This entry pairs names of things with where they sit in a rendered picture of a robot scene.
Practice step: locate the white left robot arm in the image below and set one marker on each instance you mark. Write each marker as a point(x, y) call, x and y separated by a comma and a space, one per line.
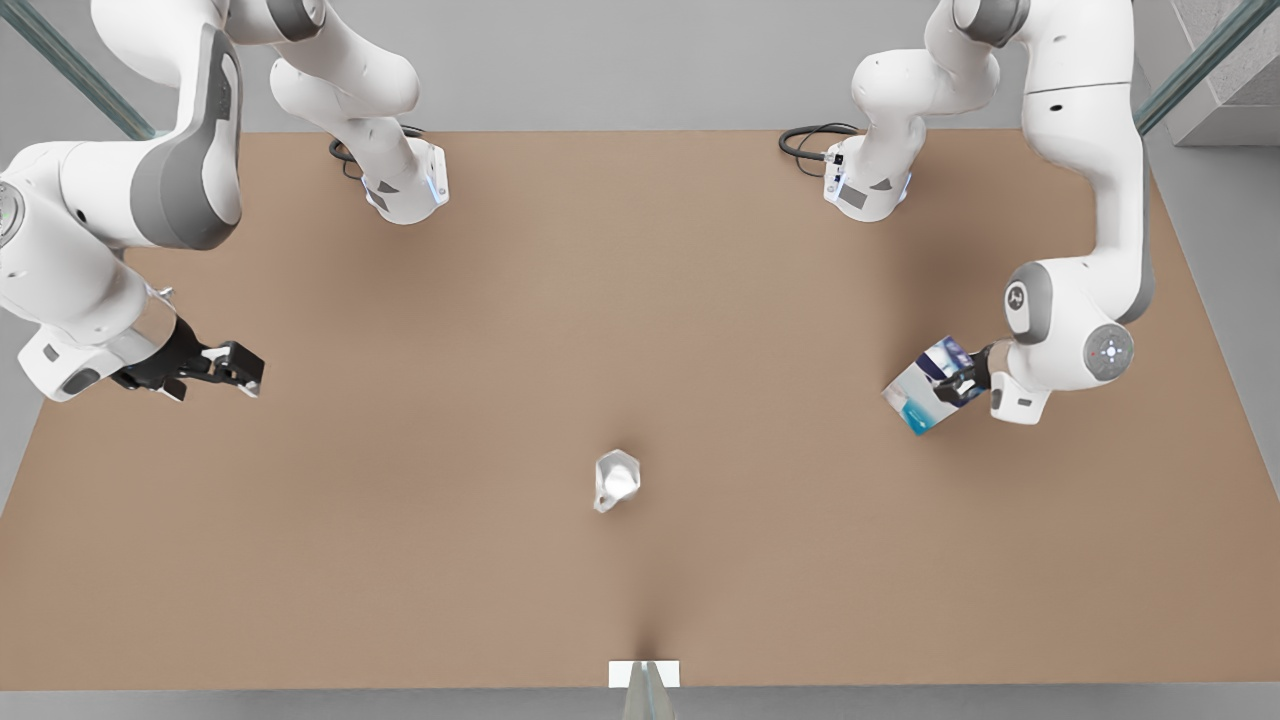
point(1085, 200)

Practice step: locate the grey concrete block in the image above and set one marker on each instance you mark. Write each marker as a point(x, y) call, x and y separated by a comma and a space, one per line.
point(1235, 95)

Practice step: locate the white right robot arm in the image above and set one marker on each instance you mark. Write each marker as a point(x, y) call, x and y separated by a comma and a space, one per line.
point(90, 230)

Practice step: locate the silver frame post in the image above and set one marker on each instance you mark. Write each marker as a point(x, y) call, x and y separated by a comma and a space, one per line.
point(75, 72)
point(1195, 68)

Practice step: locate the small white glossy cup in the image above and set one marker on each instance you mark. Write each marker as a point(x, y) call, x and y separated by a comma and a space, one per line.
point(615, 479)

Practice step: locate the blue and white printed box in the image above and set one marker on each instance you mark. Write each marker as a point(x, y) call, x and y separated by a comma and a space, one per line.
point(915, 395)

